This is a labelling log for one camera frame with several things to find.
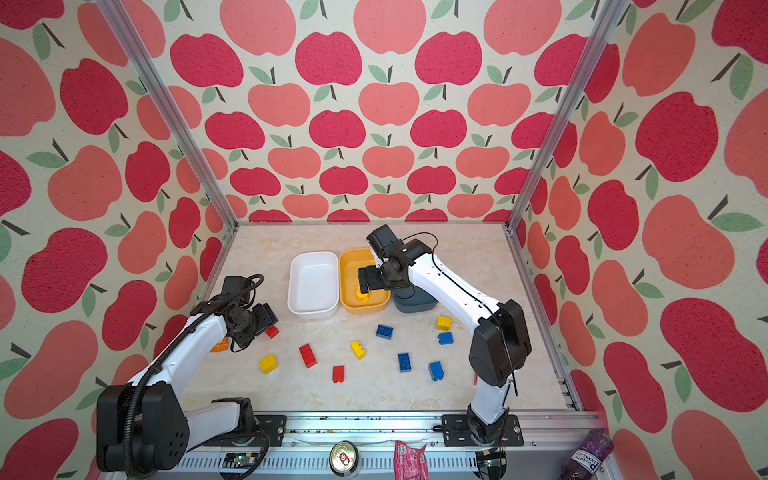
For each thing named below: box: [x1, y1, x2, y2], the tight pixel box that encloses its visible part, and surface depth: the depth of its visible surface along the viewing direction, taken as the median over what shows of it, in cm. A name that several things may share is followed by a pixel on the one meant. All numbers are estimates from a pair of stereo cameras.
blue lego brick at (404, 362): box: [398, 352, 412, 373], surface depth 86 cm
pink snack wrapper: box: [393, 440, 429, 480], surface depth 71 cm
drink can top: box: [329, 440, 360, 478], surface depth 63 cm
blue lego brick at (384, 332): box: [376, 324, 394, 340], surface depth 92 cm
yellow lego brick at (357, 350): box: [350, 341, 366, 361], surface depth 88 cm
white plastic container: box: [287, 250, 339, 320], surface depth 104 cm
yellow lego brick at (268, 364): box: [258, 354, 279, 375], surface depth 85 cm
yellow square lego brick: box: [436, 316, 453, 332], surface depth 94 cm
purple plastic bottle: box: [558, 429, 614, 480], surface depth 69 cm
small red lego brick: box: [332, 365, 345, 384], surface depth 84 cm
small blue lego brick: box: [437, 332, 454, 345], surface depth 92 cm
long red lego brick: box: [298, 343, 317, 369], surface depth 88 cm
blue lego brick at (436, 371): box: [428, 361, 445, 381], surface depth 84 cm
